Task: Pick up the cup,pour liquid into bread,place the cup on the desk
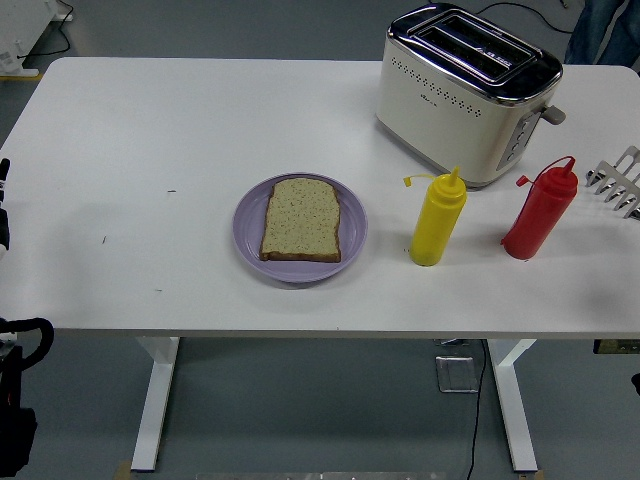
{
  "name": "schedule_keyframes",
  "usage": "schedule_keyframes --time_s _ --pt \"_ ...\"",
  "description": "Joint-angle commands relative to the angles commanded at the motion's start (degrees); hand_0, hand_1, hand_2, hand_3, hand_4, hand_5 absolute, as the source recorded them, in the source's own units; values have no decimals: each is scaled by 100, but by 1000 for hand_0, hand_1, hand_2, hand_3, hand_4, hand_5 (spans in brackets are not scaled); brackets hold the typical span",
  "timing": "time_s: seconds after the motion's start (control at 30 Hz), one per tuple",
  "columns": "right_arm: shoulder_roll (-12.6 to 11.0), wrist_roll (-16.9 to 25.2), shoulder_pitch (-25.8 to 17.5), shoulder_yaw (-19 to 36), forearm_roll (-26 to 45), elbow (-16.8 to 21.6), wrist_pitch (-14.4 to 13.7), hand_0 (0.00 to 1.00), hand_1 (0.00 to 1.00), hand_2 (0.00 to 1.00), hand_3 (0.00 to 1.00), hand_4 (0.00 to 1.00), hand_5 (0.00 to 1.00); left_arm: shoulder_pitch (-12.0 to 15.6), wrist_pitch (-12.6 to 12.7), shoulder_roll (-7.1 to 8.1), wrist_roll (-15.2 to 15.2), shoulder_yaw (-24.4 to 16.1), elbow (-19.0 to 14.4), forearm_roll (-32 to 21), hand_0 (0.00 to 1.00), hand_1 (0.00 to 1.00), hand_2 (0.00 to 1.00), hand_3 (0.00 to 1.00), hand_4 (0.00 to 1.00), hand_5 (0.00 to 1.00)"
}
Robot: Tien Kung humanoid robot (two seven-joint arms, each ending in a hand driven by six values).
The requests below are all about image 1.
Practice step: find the white equipment housing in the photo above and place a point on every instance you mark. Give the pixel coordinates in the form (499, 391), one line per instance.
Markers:
(25, 30)

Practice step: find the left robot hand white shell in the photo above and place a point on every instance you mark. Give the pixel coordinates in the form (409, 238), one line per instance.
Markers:
(3, 230)

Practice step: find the cream two-slot toaster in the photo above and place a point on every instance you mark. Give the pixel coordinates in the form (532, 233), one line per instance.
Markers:
(450, 125)

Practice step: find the white table leg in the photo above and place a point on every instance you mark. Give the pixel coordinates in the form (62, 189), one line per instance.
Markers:
(155, 400)
(515, 400)

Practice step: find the table height control panel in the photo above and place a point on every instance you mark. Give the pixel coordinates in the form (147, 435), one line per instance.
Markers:
(617, 346)

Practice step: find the red squeeze bottle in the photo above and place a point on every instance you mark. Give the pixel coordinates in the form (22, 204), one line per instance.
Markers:
(537, 220)

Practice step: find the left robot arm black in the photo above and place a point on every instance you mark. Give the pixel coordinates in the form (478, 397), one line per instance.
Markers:
(15, 400)

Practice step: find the slice of bread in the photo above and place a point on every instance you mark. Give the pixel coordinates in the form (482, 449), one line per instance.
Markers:
(302, 220)

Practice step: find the yellow squeeze bottle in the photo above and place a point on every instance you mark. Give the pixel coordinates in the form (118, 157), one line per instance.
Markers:
(437, 220)

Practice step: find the metal floor socket plate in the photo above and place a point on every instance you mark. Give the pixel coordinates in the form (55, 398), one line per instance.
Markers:
(456, 374)

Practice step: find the purple round plate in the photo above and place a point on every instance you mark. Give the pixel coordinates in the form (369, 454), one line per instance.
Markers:
(350, 200)

